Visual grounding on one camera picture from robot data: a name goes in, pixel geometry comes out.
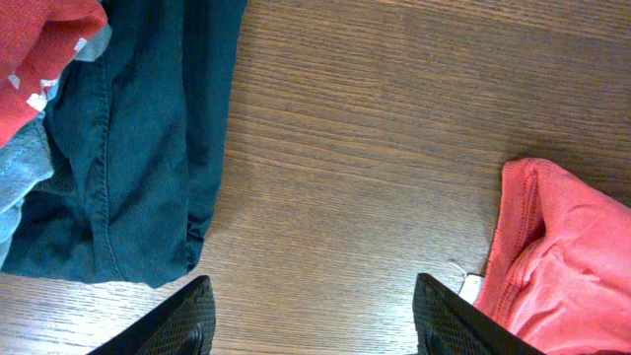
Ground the orange t-shirt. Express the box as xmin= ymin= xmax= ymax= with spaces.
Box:
xmin=474 ymin=158 xmax=630 ymax=354

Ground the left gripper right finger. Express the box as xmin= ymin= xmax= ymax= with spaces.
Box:
xmin=412 ymin=273 xmax=542 ymax=355

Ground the folded grey garment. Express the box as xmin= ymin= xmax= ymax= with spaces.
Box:
xmin=0 ymin=24 xmax=113 ymax=267

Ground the folded red soccer shirt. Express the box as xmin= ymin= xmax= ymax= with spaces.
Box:
xmin=1 ymin=0 xmax=107 ymax=145

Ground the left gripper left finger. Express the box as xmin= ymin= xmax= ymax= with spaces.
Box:
xmin=90 ymin=275 xmax=216 ymax=355

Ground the folded navy garment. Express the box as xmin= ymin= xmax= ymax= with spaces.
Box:
xmin=2 ymin=0 xmax=245 ymax=288

